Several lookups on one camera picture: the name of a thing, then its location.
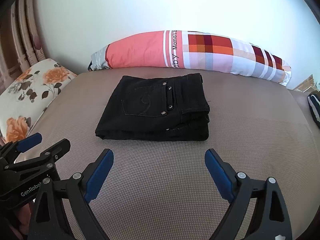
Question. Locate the striped dark cloth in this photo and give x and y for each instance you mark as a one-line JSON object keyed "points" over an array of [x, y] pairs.
{"points": [[314, 106]]}

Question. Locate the black denim pants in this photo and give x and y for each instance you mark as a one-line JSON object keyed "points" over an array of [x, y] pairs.
{"points": [[159, 109]]}

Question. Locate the person left hand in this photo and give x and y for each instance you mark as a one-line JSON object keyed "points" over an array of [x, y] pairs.
{"points": [[20, 221]]}

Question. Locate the pink checkered long pillow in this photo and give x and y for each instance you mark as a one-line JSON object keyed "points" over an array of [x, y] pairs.
{"points": [[192, 50]]}

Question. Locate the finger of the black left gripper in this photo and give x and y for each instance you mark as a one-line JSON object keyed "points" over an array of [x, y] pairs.
{"points": [[11, 150], [39, 165]]}

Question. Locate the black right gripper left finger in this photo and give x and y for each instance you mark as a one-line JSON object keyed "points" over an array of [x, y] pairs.
{"points": [[49, 219]]}

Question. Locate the wooden headboard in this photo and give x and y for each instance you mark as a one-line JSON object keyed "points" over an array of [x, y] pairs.
{"points": [[21, 46]]}

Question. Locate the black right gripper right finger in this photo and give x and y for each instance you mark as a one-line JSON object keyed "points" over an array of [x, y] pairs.
{"points": [[270, 219]]}

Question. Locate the floral white pillow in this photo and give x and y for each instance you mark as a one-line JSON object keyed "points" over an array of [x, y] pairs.
{"points": [[26, 99]]}

